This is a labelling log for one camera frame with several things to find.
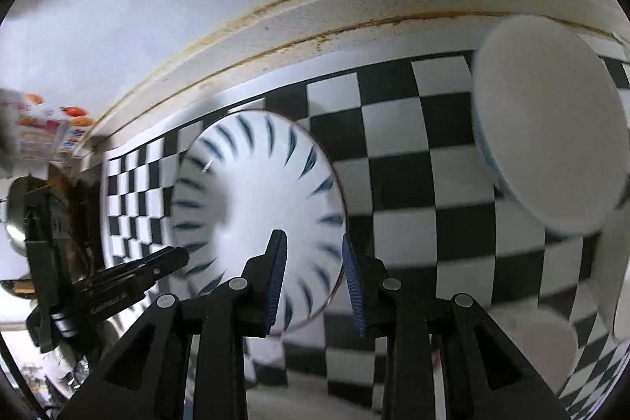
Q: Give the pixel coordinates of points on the white plate with blue strokes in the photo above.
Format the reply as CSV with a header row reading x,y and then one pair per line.
x,y
256,184

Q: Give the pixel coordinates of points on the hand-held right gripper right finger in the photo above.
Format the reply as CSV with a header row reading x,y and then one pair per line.
x,y
353,287

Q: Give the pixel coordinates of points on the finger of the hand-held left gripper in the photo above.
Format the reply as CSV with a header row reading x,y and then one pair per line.
x,y
162,258
115,293

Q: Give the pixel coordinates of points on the steel pot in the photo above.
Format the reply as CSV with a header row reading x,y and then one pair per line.
x,y
17,213

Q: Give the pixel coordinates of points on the white bowl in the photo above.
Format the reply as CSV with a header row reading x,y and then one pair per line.
x,y
546,120
536,351

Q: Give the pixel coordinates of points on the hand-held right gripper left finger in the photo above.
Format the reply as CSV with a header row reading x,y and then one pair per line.
x,y
276,282

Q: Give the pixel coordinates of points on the black and white checkered mat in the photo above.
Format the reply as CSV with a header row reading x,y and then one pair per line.
x,y
398,184

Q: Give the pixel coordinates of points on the colourful wall sticker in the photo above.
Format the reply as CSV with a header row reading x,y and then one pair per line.
x,y
44,129

